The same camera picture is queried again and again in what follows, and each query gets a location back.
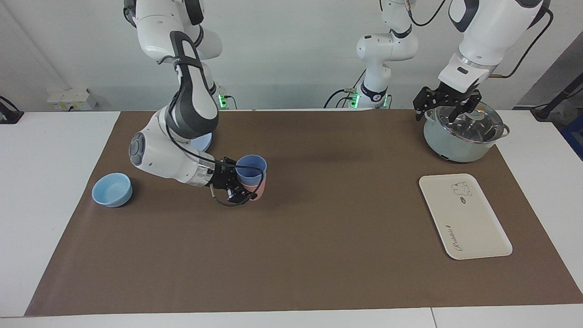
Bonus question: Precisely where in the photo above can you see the pink plastic cup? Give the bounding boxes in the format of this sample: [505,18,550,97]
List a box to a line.
[243,171,268,202]

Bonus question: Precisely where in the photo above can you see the blue plastic cup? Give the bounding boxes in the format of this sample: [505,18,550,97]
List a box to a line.
[235,154,268,187]

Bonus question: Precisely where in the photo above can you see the cream rectangular tray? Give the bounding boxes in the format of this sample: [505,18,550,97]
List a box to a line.
[419,173,513,261]

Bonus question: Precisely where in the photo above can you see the glass pot lid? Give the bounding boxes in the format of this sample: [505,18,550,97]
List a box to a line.
[435,101,506,144]

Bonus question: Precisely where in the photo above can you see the blue plastic plate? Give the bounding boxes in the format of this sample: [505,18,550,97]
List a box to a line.
[188,131,214,153]

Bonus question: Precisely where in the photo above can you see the pale green cooking pot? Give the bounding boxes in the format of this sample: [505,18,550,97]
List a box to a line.
[423,107,511,164]

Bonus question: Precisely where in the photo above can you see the brown table mat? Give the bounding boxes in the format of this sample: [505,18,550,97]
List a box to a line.
[24,109,583,317]

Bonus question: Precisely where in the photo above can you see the light blue bowl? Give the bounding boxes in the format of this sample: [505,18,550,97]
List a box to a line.
[92,172,133,208]

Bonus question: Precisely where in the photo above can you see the blue crate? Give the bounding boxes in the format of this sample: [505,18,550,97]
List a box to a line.
[561,113,583,161]

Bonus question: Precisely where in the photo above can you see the white power strip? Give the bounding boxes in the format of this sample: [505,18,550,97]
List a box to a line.
[46,87,97,112]

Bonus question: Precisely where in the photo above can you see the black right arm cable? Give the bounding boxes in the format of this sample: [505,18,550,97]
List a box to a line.
[157,55,267,207]

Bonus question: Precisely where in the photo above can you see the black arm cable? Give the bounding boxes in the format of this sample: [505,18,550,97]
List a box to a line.
[157,55,267,207]
[407,0,555,78]

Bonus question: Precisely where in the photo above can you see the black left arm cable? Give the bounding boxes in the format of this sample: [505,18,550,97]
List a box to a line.
[407,0,555,78]

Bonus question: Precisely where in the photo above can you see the black clamp mount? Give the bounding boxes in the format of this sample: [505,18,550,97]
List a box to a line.
[0,95,25,125]

